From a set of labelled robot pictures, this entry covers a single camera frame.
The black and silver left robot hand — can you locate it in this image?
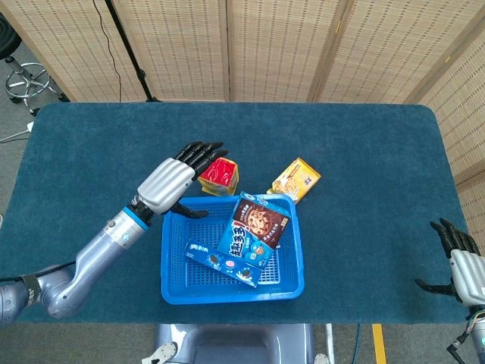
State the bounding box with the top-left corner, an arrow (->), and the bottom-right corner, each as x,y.
136,141 -> 230,220

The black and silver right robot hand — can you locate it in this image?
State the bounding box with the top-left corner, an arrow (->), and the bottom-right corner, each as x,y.
415,218 -> 485,308

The red yellow snack bag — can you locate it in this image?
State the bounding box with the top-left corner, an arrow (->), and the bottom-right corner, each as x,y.
197,157 -> 240,196

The blue chocolate chip cookie box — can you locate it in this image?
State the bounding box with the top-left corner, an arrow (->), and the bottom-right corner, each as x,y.
217,191 -> 292,271

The long blue Oreo box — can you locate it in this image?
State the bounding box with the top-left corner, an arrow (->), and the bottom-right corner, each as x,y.
183,238 -> 265,288

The yellow cracker pack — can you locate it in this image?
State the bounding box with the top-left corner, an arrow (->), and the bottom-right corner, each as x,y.
266,157 -> 322,206

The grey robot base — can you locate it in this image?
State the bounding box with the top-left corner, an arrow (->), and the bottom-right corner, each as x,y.
142,323 -> 330,364

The blue plastic perforated basket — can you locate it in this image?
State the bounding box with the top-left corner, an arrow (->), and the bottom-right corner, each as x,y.
160,193 -> 306,306

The yellow floor tape strip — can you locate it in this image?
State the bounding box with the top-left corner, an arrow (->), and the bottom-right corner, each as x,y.
371,323 -> 388,364

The black tripod stand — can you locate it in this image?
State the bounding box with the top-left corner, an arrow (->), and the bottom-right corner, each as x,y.
104,0 -> 162,103

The teal table mat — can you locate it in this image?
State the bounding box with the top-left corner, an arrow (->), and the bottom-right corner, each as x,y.
0,102 -> 479,325

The white table leg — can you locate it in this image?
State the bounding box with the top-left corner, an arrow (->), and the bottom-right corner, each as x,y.
324,323 -> 336,364

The black stool with chrome base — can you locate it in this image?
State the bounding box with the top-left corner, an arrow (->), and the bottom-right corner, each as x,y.
0,13 -> 71,117

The blue floor cable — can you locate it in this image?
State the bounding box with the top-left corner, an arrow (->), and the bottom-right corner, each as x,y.
352,323 -> 363,364

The thin black hanging cable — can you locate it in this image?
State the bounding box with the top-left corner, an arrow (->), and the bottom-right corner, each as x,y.
92,0 -> 122,102

